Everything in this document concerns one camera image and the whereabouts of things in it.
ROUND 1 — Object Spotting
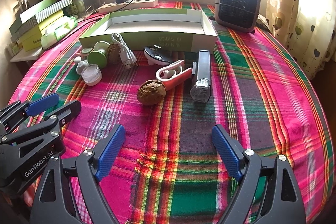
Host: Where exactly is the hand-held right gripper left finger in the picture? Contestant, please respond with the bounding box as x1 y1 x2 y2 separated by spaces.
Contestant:
30 124 126 224

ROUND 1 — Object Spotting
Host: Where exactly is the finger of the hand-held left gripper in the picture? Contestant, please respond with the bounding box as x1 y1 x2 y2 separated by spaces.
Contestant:
0 93 59 132
0 100 82 146

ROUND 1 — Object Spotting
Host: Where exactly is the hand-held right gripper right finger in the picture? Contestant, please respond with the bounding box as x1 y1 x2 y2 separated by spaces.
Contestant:
211 124 306 224

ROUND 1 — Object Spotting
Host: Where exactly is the white round jar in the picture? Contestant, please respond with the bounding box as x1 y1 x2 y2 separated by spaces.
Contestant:
81 64 102 86

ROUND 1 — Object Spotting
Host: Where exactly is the white knob stopper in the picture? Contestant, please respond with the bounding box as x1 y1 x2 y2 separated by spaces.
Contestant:
76 61 90 75

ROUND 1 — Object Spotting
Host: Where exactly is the green and white spool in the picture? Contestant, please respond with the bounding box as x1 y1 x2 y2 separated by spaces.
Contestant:
87 41 111 68

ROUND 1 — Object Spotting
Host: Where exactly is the brown walnut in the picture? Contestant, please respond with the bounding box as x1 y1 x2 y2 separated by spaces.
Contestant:
107 43 122 64
138 79 167 105

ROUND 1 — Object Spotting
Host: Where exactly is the white usb cable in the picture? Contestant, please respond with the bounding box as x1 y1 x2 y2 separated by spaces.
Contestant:
112 33 137 69

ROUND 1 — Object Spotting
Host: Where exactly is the black bike light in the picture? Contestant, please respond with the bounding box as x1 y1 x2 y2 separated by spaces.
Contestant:
189 50 212 103

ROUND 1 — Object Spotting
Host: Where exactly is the black oval case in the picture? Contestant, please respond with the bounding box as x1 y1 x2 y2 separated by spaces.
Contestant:
144 46 172 66

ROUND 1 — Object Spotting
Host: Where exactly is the green and white cardboard box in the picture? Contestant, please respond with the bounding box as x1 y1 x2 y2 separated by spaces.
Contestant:
79 9 218 52

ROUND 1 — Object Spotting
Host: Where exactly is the plaid blanket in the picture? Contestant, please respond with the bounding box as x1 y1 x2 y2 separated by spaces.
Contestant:
8 0 331 224

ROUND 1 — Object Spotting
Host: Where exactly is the yellow-green box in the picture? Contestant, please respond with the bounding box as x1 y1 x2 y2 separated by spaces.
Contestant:
22 10 65 51

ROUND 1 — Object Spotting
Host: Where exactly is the green tissue pack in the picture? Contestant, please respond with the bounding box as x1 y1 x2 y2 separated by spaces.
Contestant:
41 17 78 50

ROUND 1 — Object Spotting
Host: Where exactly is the metal framed glass pot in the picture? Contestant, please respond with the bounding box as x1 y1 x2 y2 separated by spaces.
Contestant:
17 0 30 12

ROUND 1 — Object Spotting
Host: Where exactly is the small green packet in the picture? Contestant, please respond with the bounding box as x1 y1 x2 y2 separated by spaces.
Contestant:
64 0 86 16

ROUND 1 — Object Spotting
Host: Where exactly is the white power strip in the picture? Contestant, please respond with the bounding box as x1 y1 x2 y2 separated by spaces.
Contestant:
98 0 159 14

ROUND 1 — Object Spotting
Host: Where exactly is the grey portable heater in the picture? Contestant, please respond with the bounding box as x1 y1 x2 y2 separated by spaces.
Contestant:
214 0 261 33

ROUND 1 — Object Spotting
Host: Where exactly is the heart print curtain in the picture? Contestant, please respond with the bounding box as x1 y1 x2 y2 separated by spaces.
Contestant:
268 0 336 80

